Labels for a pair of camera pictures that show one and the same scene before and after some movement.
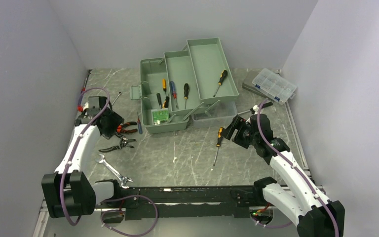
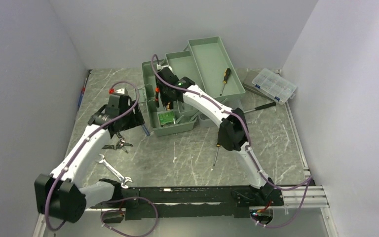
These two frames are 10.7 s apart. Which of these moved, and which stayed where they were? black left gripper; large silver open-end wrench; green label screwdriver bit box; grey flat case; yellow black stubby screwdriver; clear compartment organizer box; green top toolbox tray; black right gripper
Moved: black right gripper; green label screwdriver bit box; yellow black stubby screwdriver; black left gripper
Stayed: grey flat case; large silver open-end wrench; clear compartment organizer box; green top toolbox tray
